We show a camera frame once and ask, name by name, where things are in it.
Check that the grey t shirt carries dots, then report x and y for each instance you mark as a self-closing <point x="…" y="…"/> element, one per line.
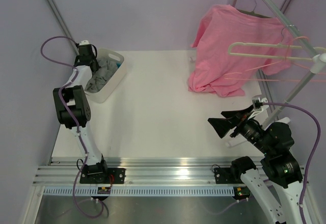
<point x="108" y="67"/>

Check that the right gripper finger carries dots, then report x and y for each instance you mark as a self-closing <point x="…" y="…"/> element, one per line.
<point x="222" y="126"/>
<point x="236" y="113"/>

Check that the slotted cable duct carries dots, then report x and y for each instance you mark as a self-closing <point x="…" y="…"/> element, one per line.
<point x="141" y="191"/>

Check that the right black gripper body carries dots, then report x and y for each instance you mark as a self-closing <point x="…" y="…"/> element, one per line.
<point x="240" y="121"/>

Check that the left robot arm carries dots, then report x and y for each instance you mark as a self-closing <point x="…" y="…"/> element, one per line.
<point x="73" y="111"/>

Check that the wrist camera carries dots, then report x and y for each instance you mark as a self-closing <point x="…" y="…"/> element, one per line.
<point x="259" y="106"/>
<point x="84" y="42"/>

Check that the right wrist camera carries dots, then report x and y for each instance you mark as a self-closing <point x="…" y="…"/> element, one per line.
<point x="259" y="106"/>

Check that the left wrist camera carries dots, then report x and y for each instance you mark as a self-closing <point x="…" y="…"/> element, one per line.
<point x="84" y="42"/>

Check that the pink wire hanger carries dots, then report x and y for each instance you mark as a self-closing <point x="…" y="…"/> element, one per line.
<point x="271" y="67"/>

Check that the cream hanger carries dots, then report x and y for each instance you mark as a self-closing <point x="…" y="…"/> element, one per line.
<point x="278" y="51"/>

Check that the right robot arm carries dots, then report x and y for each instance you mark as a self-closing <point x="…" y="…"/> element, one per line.
<point x="279" y="165"/>

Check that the aluminium mounting rail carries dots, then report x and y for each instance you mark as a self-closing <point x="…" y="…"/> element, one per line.
<point x="61" y="171"/>

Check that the white plastic bin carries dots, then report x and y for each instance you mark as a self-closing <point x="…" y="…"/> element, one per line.
<point x="104" y="93"/>

